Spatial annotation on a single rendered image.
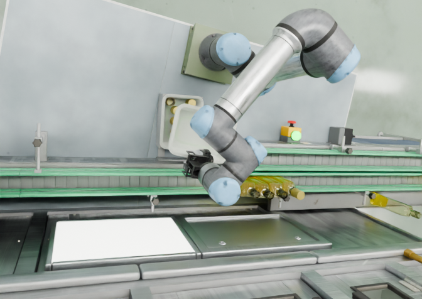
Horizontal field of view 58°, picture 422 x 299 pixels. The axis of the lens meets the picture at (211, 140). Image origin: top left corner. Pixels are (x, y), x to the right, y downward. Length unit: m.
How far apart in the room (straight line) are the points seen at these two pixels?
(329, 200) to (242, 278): 0.89
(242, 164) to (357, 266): 0.55
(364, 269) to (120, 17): 1.27
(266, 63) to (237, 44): 0.41
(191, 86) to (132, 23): 0.35
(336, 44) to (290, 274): 0.66
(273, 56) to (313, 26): 0.13
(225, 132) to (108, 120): 0.74
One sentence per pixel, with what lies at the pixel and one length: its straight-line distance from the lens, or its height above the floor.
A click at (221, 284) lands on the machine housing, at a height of 1.43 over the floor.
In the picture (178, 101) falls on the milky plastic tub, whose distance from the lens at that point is 1.62.
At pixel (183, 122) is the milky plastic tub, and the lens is 1.33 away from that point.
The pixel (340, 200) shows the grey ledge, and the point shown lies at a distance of 1.95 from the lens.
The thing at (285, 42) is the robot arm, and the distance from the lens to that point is 1.03.
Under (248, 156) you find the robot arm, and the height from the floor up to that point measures 1.45.
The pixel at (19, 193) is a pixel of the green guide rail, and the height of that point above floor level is 0.95.
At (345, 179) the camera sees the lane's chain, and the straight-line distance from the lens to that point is 1.94.
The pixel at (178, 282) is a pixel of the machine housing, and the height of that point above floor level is 1.43.
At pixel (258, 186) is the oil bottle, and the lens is 1.46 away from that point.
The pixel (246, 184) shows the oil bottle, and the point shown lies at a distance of 1.43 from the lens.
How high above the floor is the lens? 2.33
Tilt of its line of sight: 69 degrees down
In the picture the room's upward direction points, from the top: 113 degrees clockwise
